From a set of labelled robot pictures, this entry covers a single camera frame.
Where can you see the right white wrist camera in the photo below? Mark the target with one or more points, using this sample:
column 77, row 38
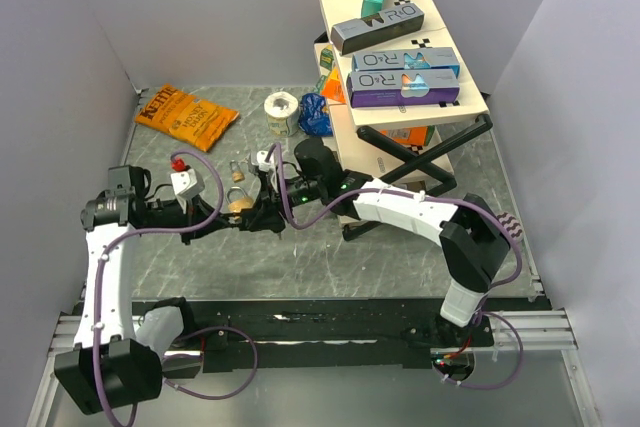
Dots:
column 265, row 161

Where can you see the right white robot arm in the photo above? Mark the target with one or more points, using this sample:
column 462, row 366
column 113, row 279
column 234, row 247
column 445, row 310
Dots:
column 474, row 240

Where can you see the grey R&O box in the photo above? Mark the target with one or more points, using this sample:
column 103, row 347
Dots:
column 388, row 24

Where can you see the blue snack bag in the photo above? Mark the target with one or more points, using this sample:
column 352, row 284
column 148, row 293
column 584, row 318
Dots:
column 314, row 117

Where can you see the small brass padlock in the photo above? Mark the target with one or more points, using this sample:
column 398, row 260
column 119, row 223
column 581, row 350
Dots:
column 237, row 174

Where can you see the purple wavy cloth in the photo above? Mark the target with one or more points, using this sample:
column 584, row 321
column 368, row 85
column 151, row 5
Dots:
column 512, row 225

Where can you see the blue R&O box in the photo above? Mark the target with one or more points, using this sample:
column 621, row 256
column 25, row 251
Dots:
column 407, row 59

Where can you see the cream shelf rack black frame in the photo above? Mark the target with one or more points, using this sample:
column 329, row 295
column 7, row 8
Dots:
column 392, row 162

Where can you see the orange box on shelf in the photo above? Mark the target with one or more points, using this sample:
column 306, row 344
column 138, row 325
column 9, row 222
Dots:
column 331, row 88

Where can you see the green box on shelf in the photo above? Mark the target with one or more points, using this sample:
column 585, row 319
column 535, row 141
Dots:
column 326, row 58

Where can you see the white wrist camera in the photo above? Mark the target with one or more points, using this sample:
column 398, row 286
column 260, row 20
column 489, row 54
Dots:
column 186, row 182
column 265, row 161

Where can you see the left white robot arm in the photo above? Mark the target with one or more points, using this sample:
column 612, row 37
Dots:
column 114, row 363

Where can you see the purple R&O box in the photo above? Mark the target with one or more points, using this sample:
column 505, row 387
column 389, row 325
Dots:
column 388, row 88

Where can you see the panda keychain with keys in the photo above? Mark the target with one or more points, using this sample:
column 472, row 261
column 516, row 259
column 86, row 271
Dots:
column 252, row 163

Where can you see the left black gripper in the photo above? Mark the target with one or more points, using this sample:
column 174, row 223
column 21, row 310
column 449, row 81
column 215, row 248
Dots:
column 198, row 210

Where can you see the orange Kettle chips bag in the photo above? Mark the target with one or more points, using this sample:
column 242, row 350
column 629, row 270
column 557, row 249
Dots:
column 186, row 117

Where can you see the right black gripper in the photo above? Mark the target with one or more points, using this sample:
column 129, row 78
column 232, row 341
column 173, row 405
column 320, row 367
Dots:
column 265, row 215

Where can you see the toilet paper roll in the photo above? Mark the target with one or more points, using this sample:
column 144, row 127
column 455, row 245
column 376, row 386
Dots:
column 282, row 113

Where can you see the large brass padlock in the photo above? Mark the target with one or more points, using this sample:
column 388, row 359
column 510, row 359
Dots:
column 238, row 200

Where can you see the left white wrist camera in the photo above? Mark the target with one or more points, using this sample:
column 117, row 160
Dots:
column 186, row 182

